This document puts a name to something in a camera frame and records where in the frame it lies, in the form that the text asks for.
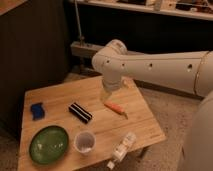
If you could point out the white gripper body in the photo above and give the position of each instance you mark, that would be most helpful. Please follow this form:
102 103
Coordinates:
108 88

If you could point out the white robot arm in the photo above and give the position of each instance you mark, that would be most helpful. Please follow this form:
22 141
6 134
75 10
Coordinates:
190 72

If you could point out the green ceramic bowl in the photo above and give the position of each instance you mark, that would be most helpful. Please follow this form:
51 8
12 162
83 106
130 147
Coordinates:
48 145

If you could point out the black white striped block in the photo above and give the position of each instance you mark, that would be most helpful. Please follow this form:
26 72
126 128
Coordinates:
80 113

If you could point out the metal pole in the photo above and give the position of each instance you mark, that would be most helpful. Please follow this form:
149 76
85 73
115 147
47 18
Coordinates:
81 37

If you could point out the wooden table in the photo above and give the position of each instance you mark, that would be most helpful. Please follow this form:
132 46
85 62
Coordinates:
109 128

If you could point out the clear plastic cup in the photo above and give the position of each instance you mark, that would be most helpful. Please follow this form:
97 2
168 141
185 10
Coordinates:
84 142

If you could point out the clear plastic bottle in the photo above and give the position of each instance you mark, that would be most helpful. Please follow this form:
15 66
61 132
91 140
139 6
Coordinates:
121 149

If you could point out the blue sponge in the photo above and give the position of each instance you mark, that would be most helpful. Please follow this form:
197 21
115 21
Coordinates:
37 111

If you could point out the background shelf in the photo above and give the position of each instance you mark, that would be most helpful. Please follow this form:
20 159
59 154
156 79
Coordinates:
163 8

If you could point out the grey metal rail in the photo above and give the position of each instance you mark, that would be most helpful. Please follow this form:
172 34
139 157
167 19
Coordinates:
83 50

